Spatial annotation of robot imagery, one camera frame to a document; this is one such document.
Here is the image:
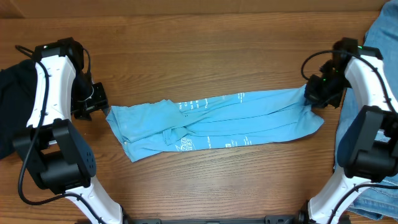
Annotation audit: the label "light blue printed t-shirt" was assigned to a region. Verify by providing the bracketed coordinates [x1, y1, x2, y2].
[106, 86, 324, 162]

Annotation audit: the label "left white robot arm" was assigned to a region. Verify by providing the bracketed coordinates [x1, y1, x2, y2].
[12, 37, 130, 223]

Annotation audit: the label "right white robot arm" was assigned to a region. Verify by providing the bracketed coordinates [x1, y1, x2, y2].
[293, 37, 397, 223]

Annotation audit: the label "black folded garment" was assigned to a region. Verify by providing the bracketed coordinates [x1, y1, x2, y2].
[1, 60, 37, 159]

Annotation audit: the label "blue denim jeans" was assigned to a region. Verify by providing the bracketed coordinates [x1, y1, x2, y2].
[323, 1, 397, 220]

